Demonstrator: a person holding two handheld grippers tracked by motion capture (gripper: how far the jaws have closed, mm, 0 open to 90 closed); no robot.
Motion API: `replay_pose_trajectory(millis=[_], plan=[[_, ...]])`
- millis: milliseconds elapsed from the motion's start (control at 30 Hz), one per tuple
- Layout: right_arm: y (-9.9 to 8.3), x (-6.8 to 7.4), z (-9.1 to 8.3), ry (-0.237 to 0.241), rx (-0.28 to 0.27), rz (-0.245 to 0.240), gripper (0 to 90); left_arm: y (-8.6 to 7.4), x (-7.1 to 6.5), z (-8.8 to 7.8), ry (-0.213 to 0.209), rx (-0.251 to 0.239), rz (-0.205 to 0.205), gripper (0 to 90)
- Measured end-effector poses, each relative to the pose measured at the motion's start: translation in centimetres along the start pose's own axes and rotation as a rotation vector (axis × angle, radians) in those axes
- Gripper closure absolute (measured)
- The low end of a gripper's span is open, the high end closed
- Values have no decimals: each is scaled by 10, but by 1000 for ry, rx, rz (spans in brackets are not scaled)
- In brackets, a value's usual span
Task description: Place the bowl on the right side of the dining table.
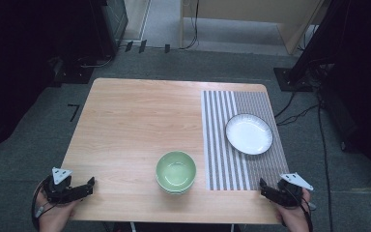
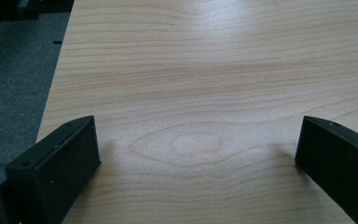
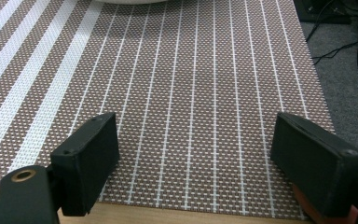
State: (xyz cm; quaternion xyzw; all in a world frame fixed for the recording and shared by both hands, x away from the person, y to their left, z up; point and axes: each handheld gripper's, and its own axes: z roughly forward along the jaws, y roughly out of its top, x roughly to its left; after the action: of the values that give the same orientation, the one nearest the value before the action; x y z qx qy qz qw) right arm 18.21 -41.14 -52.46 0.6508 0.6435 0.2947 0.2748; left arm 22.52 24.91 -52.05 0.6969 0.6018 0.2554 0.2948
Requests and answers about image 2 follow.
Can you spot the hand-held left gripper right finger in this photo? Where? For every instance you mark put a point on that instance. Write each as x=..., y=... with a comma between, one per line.
x=341, y=161

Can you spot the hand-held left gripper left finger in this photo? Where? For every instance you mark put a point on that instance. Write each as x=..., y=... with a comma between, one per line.
x=52, y=168

